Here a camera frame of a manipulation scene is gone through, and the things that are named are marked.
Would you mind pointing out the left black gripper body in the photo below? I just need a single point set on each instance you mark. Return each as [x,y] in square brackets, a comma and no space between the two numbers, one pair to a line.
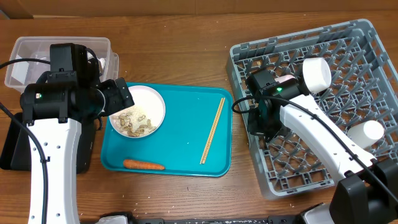
[115,99]

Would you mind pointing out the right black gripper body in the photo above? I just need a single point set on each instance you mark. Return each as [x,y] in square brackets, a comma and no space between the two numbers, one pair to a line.
[266,125]

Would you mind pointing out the pink bowl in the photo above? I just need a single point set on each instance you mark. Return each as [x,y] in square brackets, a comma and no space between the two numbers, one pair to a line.
[285,78]

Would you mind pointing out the white medium bowl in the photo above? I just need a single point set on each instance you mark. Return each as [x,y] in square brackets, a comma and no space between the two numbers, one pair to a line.
[316,74]

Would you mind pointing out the small white cup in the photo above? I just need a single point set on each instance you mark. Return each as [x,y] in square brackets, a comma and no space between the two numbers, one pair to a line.
[366,133]

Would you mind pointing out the white napkin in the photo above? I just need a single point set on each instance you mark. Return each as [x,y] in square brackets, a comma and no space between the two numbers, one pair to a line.
[102,63]

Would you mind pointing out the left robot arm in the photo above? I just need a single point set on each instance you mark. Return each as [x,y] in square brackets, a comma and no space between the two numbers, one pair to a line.
[54,109]

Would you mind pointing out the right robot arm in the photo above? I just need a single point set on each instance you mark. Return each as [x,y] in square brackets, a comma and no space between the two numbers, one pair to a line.
[366,188]

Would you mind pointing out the large plate with food scraps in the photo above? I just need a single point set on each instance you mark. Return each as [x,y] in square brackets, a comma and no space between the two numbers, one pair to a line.
[144,117]

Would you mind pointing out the orange carrot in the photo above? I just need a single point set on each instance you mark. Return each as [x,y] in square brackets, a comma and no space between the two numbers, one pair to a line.
[141,165]

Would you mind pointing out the teal plastic tray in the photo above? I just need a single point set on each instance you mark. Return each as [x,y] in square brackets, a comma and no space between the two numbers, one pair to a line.
[194,138]

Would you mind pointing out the black plastic bin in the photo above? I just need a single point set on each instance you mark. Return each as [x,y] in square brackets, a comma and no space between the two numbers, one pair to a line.
[16,151]

